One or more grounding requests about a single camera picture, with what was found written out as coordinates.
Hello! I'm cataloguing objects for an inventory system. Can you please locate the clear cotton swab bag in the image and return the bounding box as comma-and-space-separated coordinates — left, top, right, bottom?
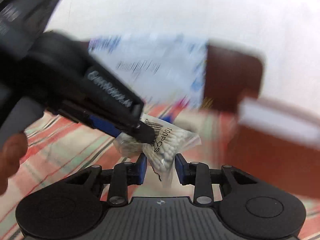
113, 114, 201, 187

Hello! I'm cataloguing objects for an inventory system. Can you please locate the person's left hand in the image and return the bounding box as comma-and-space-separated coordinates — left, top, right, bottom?
0, 132, 28, 195

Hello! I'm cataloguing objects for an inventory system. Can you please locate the white floral pillow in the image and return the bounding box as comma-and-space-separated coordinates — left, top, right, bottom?
88, 34, 208, 109

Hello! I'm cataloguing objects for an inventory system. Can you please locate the red open storage box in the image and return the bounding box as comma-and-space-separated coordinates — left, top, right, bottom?
223, 97, 319, 198

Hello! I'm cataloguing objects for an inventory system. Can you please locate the dark brown wooden headboard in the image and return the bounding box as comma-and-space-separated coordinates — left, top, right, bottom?
201, 42, 264, 113

